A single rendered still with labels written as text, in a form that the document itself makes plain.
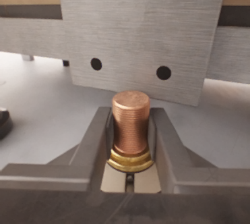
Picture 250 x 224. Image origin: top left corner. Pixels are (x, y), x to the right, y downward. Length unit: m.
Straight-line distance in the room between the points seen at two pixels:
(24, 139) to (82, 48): 0.21
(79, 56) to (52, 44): 0.10
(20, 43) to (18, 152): 0.16
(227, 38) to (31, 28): 0.23
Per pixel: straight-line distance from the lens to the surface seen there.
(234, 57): 0.19
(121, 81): 0.15
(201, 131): 0.33
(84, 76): 0.17
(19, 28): 0.29
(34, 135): 0.33
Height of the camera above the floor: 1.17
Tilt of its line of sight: 29 degrees up
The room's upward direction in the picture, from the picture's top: 180 degrees clockwise
